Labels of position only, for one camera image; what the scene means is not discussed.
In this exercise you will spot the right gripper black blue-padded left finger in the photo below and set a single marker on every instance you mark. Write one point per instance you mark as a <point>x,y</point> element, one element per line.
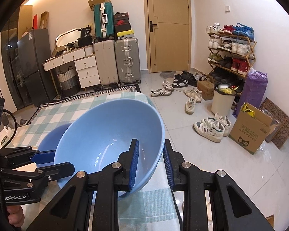
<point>90,201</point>

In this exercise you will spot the woven laundry basket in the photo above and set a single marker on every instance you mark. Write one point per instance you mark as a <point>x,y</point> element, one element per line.
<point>68,80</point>

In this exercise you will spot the purple bag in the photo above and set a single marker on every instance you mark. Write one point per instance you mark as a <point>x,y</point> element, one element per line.
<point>253,90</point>

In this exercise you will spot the light blue large bowl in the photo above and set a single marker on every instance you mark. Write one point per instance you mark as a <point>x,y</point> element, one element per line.
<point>99,136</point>

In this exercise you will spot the silver aluminium suitcase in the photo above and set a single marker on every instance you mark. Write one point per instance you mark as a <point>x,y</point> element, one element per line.
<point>128,61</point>

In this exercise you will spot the beige suitcase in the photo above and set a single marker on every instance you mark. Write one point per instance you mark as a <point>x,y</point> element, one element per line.
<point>106,62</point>

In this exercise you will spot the small brown cardboard box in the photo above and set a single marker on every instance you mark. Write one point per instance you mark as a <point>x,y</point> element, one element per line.
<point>206,88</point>

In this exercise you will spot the oval mirror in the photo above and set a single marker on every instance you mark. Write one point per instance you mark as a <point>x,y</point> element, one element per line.
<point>69,36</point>

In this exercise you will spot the person's left hand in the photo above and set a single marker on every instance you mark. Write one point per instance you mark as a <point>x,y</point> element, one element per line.
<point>16,216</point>

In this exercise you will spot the wooden shoe rack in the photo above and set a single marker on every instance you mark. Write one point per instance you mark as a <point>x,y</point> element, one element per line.
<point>231,57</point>

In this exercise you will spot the dark glass cabinet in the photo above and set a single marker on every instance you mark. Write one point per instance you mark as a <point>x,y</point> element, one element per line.
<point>11,63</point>

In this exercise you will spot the stack of shoe boxes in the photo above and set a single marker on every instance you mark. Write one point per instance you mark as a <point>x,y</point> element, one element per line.
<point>121,22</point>

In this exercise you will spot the white green sneaker pair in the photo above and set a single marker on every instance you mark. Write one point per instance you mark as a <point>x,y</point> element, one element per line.
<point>213,128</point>

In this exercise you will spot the open cardboard box on suitcase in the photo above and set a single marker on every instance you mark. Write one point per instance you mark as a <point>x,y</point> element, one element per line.
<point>98,1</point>

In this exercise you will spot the medium blue bowl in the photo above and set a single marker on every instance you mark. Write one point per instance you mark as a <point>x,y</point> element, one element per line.
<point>49,145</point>

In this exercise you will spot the white plastic bag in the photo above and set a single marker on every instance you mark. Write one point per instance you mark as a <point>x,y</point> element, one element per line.
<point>6,136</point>

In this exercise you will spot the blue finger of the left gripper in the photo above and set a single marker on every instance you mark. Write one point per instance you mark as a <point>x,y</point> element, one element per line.
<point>21,156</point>

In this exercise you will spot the cardboard box with cat logo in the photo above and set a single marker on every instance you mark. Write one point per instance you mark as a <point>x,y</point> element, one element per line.
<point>251,128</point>

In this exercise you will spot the green white checked tablecloth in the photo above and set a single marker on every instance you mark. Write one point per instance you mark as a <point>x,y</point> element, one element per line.
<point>153,206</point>

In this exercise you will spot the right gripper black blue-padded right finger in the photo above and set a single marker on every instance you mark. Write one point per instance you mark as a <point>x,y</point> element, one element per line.
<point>231,208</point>

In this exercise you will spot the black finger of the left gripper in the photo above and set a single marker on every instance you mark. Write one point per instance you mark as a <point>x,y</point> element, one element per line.
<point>47,173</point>

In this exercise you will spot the black refrigerator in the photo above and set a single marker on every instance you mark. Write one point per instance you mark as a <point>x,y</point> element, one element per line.
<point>33,51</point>

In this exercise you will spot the white drawer dresser desk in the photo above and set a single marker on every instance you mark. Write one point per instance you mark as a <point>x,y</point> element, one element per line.
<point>84,62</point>

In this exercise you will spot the wooden door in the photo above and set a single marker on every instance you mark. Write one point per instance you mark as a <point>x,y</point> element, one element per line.
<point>168,35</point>

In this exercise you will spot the teal suitcase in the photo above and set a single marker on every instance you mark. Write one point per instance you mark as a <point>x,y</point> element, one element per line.
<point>104,21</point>

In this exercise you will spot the white trash bin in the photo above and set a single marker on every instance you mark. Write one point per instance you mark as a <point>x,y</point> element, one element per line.
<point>223,99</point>

